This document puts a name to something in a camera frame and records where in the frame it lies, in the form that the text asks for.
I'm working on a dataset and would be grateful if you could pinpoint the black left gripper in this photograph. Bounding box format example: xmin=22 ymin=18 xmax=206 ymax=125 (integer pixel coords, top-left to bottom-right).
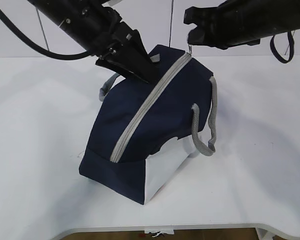
xmin=79 ymin=4 xmax=158 ymax=84

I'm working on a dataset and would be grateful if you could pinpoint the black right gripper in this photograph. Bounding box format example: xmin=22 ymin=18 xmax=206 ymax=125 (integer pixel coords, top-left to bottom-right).
xmin=183 ymin=0 xmax=261 ymax=50

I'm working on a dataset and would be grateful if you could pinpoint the navy insulated lunch bag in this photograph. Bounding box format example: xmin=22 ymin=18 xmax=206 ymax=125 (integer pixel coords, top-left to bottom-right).
xmin=79 ymin=45 xmax=218 ymax=205

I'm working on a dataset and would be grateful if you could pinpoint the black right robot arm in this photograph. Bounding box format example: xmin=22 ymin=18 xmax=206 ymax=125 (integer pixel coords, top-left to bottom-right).
xmin=183 ymin=0 xmax=300 ymax=50

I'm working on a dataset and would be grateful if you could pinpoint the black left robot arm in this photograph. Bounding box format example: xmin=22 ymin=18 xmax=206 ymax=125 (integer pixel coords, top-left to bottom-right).
xmin=31 ymin=0 xmax=159 ymax=84

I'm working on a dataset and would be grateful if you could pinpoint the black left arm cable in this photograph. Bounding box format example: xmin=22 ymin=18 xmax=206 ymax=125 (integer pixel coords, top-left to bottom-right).
xmin=0 ymin=0 xmax=93 ymax=61

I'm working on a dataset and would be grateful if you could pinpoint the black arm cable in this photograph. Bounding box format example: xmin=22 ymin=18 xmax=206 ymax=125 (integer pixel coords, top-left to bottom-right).
xmin=269 ymin=29 xmax=296 ymax=64
xmin=0 ymin=0 xmax=93 ymax=61

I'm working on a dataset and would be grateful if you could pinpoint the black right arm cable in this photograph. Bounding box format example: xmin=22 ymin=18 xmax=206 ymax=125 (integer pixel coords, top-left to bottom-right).
xmin=269 ymin=29 xmax=296 ymax=64

